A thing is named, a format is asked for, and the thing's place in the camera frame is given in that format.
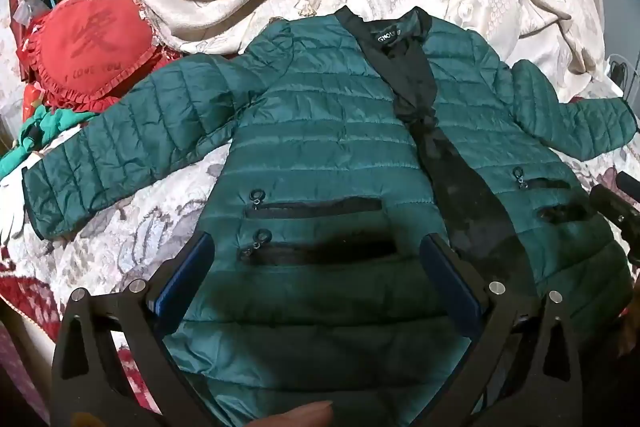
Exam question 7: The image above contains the red heart-shaped pillow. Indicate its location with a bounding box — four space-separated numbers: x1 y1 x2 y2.
17 0 171 112

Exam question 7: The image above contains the green cloth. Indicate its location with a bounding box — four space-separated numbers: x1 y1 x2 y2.
0 104 86 178

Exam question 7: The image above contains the clear plastic bottle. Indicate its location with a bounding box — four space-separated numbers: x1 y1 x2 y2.
15 0 51 25

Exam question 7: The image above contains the green puffer jacket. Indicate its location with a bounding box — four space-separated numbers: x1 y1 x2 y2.
22 6 638 427

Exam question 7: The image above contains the person's left hand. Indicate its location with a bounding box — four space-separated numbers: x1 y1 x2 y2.
249 399 334 427

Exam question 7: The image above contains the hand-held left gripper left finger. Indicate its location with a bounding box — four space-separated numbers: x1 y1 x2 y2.
51 232 217 427

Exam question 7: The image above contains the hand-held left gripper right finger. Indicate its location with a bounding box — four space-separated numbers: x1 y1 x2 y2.
420 233 583 427

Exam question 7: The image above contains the black metal frame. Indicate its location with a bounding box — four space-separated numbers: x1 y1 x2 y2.
607 61 640 100

